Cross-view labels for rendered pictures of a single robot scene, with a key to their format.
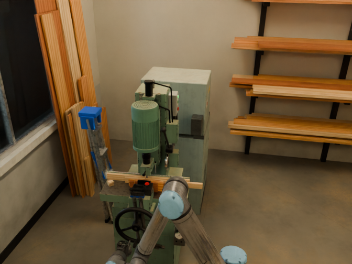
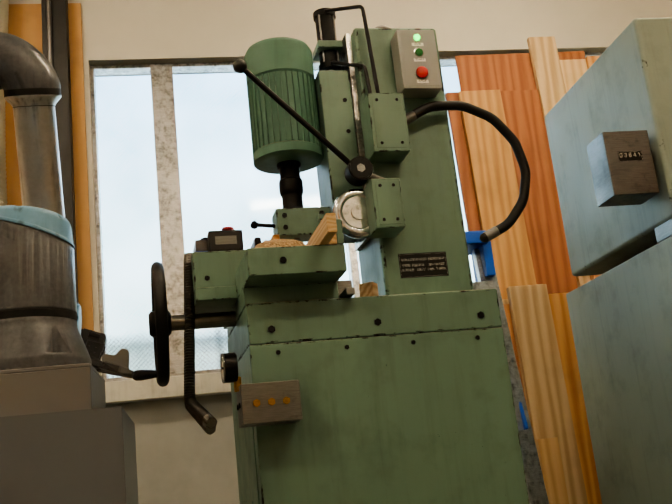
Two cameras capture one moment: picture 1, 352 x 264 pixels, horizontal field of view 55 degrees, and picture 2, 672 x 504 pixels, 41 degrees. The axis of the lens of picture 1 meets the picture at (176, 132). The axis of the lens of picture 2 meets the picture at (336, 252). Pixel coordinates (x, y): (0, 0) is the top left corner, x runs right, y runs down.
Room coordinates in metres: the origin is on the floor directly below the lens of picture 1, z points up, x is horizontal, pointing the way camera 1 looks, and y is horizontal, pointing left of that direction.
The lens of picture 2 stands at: (1.34, -1.84, 0.41)
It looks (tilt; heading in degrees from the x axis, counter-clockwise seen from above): 14 degrees up; 70
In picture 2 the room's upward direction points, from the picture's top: 6 degrees counter-clockwise
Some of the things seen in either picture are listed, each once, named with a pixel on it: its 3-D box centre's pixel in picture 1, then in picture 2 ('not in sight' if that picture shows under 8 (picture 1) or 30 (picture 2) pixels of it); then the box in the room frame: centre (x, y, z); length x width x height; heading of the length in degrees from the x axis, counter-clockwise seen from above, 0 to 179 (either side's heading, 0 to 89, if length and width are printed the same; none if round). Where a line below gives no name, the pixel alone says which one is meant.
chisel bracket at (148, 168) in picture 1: (147, 167); (303, 227); (2.02, 0.20, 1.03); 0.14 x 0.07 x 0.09; 173
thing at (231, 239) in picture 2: (141, 189); (217, 246); (1.80, 0.22, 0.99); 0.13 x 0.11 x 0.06; 83
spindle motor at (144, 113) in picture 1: (145, 126); (283, 107); (2.00, 0.20, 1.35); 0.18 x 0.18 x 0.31
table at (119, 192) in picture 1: (144, 196); (257, 292); (1.89, 0.21, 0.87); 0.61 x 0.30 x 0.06; 83
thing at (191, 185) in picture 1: (163, 182); (307, 257); (1.99, 0.08, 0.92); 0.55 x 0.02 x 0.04; 83
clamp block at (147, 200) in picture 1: (141, 198); (220, 276); (1.81, 0.22, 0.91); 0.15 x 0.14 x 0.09; 83
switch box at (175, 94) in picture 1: (173, 103); (415, 63); (2.30, 0.02, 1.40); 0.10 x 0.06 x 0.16; 173
